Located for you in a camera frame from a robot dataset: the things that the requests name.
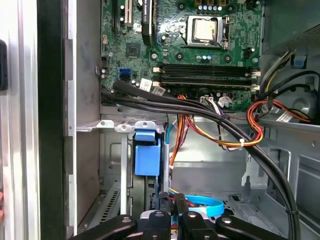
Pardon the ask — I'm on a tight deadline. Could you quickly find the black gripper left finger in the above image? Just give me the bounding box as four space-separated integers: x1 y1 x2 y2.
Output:
67 191 174 240

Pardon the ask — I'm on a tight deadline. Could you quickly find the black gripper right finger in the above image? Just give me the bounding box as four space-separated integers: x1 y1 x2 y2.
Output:
174 193 288 240

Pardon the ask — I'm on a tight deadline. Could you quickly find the hard disk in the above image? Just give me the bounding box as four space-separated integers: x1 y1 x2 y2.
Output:
131 128 173 218

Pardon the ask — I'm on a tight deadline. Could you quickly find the silver disk bay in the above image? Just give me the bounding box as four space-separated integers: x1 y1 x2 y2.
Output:
74 119 167 231

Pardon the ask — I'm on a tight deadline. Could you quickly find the person's hand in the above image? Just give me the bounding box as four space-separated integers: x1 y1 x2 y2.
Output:
0 192 5 223

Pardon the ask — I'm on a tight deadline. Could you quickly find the silver drive cage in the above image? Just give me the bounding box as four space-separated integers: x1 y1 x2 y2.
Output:
241 117 320 240

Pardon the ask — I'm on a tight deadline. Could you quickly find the black open PC case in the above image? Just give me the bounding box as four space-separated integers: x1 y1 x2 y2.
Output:
37 0 320 240

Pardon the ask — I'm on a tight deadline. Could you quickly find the green motherboard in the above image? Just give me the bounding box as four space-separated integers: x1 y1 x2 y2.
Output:
99 0 263 113

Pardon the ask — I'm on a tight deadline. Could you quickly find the CPU socket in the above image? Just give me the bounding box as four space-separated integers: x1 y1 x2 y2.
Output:
185 14 232 50

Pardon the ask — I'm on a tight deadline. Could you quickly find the silver CPU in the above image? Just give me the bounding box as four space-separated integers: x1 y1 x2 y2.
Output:
194 19 218 42

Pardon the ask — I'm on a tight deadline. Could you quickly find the black graphics card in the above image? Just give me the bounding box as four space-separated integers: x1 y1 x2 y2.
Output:
140 0 155 47

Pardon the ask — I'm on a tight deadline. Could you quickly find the metal locking lever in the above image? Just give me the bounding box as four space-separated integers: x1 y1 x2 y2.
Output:
223 15 231 50

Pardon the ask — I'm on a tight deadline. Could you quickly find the white expansion slot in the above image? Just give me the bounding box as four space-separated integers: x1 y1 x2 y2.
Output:
124 0 133 28

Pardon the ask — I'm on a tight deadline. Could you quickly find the silver power supply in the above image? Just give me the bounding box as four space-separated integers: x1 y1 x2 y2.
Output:
259 0 320 56

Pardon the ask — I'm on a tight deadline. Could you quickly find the blue data wire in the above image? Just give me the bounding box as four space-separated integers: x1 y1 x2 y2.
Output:
166 122 225 218

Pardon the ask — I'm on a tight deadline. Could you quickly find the orange yellow disk power wire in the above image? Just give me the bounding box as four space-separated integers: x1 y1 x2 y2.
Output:
167 113 201 210

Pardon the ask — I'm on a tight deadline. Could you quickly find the orange red wire bundle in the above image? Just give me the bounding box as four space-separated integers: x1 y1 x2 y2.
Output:
184 98 313 152

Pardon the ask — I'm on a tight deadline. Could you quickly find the thick black cable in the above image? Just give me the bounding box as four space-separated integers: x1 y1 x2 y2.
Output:
101 79 301 240

